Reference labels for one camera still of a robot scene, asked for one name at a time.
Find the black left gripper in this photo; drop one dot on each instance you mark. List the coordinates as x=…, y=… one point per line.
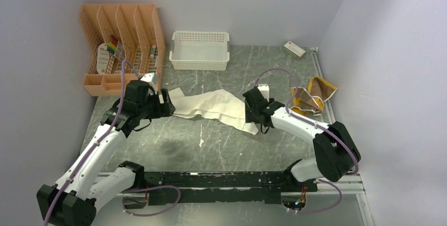
x=163, y=109

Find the small white red box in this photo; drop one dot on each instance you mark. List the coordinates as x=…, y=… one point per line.
x=293, y=49

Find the white towel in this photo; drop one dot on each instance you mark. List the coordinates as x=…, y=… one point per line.
x=218, y=105

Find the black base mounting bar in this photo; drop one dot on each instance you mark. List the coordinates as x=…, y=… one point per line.
x=209, y=187

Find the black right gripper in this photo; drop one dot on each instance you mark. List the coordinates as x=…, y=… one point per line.
x=250, y=115

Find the white tag card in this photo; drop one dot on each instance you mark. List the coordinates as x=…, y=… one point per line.
x=102, y=58

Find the brown and yellow towel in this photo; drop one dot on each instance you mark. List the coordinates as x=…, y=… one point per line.
x=306, y=102

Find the rainbow colour swatch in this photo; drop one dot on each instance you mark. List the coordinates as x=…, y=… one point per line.
x=112, y=45

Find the orange plastic file organizer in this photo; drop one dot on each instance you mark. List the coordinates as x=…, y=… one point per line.
x=137, y=27

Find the aluminium side rail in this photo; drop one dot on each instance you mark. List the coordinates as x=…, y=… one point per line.
x=325, y=89

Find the white plastic basket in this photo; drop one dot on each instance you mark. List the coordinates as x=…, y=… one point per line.
x=200, y=51

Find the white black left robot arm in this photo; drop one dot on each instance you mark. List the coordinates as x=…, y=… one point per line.
x=75, y=198

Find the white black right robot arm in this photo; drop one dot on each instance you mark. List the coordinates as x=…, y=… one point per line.
x=335, y=151

